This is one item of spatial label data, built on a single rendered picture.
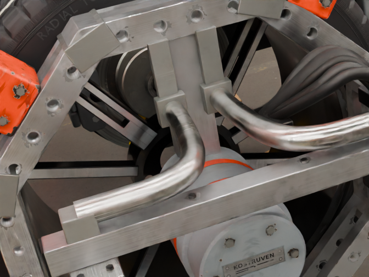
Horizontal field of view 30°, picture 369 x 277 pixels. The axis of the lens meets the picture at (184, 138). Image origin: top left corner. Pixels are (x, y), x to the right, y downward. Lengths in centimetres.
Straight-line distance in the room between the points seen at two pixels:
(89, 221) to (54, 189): 219
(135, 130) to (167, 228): 30
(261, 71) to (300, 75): 275
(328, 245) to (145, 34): 46
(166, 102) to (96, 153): 223
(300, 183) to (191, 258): 17
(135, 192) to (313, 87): 24
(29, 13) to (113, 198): 30
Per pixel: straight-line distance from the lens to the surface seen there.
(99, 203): 64
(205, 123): 85
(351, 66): 76
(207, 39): 80
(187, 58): 81
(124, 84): 129
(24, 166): 82
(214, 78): 82
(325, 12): 86
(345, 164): 71
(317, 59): 78
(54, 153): 313
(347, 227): 107
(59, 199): 275
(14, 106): 79
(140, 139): 95
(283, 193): 69
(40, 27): 85
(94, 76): 128
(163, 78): 80
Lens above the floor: 133
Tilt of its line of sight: 27 degrees down
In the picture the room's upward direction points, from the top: 11 degrees counter-clockwise
